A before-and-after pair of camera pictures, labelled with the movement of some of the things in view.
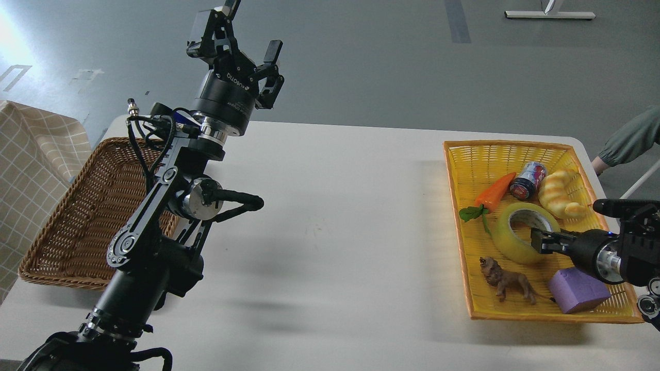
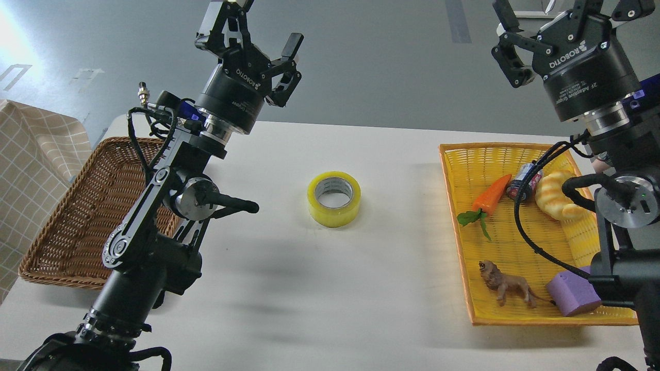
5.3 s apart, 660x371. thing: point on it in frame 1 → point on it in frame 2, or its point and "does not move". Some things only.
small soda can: (531, 174) does not move
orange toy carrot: (488, 200) does not move
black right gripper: (596, 250) → (588, 69)
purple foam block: (573, 288) does not move
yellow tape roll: (511, 246) → (333, 199)
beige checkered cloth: (42, 154) does not move
